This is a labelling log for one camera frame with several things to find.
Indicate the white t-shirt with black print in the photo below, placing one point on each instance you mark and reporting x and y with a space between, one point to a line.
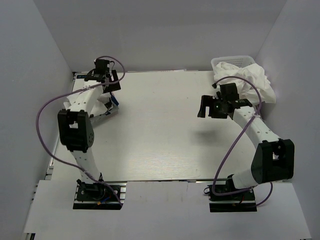
92 101

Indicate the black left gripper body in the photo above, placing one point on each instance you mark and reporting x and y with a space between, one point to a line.
109 76

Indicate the blue mickey print folded t-shirt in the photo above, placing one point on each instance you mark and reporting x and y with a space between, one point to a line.
114 100

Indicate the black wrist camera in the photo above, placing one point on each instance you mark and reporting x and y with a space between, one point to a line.
101 65
228 94

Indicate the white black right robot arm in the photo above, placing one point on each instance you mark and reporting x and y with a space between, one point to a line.
274 157

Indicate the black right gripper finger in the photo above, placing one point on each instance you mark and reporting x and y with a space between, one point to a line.
207 101
217 114

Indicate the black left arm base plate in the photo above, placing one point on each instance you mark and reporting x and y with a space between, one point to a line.
98 196

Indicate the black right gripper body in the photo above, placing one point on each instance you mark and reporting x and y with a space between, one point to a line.
217 103

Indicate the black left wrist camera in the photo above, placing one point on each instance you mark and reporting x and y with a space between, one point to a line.
101 65

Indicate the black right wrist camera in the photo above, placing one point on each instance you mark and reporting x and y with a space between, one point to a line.
228 94

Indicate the white plastic laundry basket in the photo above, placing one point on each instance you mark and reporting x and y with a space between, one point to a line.
227 63

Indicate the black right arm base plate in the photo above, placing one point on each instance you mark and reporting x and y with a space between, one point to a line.
239 203

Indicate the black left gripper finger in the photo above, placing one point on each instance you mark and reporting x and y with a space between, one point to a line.
114 76
112 87

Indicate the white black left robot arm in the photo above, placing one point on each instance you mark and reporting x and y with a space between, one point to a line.
76 133

